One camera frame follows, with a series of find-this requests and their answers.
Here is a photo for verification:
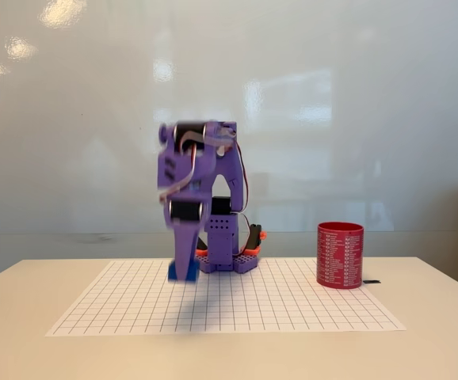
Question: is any blue toy brick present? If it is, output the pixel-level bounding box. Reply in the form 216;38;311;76
167;259;200;283

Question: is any black clamp with orange pad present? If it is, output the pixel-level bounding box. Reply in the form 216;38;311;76
195;234;211;258

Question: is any red black base servo cable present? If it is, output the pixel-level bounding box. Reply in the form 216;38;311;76
238;213;254;254

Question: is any red black arm servo cable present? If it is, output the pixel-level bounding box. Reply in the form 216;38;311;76
232;136;251;215

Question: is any white grid paper sheet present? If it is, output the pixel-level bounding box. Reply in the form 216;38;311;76
45;259;409;338

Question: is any white red wrist servo cable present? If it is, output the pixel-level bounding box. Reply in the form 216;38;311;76
158;128;238;203

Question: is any red cup with white print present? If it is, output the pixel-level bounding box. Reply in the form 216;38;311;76
316;222;364;291

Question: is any black clamp with orange knob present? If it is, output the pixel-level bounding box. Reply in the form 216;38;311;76
241;223;269;257

